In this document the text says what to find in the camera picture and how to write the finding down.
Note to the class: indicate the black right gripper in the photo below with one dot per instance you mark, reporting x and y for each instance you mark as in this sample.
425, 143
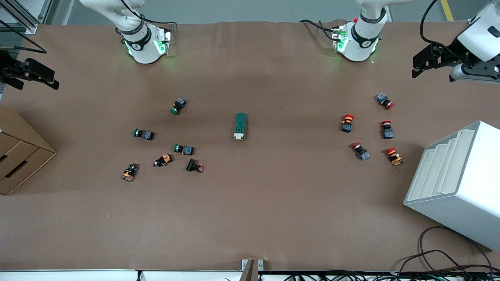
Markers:
11, 69

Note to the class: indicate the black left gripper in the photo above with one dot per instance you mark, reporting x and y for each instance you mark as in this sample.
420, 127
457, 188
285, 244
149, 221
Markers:
448, 54

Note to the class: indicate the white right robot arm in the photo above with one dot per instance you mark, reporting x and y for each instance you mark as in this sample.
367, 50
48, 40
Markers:
142, 47

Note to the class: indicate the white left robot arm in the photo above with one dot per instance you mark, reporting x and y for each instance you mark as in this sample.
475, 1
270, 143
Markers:
359, 43

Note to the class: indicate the red mushroom button blue block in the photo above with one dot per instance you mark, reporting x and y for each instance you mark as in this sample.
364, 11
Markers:
387, 130
385, 100
361, 151

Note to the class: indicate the brown cardboard box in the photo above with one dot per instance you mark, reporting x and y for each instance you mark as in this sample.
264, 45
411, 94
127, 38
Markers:
19, 152

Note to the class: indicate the red mushroom button orange block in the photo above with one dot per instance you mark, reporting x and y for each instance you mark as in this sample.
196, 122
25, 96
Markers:
347, 123
394, 156

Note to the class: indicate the white slotted sorting rack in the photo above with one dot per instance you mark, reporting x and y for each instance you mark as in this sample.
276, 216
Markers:
465, 183

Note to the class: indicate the green push button blue block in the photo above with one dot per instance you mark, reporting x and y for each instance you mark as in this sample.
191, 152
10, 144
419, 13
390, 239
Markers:
143, 134
178, 105
183, 149

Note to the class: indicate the black push button orange block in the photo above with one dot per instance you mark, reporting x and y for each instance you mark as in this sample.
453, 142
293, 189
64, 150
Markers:
129, 172
163, 160

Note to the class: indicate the black square button red terminals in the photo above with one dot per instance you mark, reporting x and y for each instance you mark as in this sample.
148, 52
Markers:
193, 165

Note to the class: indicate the aluminium frame profile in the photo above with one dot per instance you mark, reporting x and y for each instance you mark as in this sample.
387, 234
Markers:
23, 19

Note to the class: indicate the metal table edge bracket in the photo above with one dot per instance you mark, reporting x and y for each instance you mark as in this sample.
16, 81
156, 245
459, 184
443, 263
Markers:
252, 269

